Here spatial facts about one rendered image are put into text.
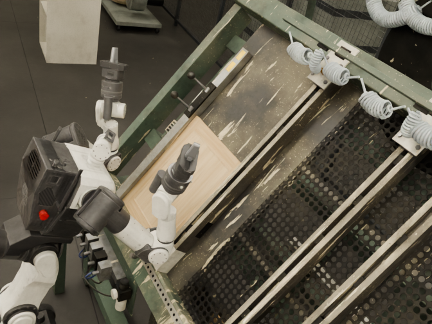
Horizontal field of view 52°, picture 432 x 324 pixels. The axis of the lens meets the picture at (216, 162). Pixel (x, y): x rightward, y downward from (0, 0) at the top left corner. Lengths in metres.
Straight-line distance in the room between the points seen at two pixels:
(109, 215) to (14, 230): 0.44
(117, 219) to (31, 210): 0.30
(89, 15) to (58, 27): 0.37
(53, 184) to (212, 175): 0.69
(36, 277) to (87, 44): 4.03
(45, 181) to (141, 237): 0.38
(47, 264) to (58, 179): 0.43
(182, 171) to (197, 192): 0.60
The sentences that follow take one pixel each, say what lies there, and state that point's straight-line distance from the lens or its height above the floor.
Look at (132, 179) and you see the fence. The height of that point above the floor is 1.00.
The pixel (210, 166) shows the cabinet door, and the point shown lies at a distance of 1.95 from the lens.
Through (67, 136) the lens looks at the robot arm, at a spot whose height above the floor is 1.35.
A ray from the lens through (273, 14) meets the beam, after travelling 2.08.
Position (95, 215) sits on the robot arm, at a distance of 1.52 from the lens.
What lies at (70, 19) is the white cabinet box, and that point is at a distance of 5.49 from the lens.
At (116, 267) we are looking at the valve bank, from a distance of 2.15.
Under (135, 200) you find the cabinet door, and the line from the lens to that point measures 2.18.
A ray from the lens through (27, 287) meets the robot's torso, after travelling 2.01.
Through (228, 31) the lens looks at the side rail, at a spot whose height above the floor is 1.68.
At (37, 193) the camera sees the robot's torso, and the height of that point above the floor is 1.32.
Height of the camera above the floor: 2.36
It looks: 34 degrees down
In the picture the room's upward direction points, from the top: 16 degrees clockwise
